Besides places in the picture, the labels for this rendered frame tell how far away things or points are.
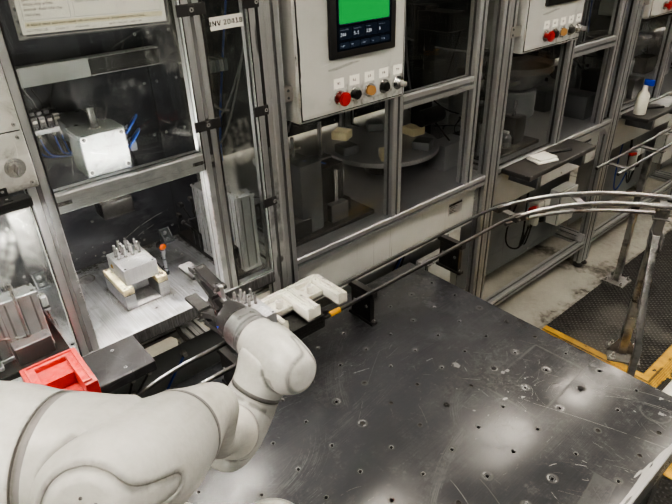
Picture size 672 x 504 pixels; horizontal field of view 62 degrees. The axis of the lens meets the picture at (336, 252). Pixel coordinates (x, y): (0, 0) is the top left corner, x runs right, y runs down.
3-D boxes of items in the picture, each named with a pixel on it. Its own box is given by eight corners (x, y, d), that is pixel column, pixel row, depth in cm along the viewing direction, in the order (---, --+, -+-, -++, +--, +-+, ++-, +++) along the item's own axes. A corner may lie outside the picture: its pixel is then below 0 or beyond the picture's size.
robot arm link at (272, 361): (247, 310, 108) (218, 371, 108) (296, 349, 97) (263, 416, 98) (286, 319, 116) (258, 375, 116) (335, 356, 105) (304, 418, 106)
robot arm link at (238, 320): (272, 310, 112) (255, 297, 116) (233, 329, 107) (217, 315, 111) (276, 345, 117) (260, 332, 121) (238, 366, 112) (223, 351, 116)
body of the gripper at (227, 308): (257, 333, 120) (234, 314, 126) (253, 301, 116) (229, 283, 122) (227, 349, 116) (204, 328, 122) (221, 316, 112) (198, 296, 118)
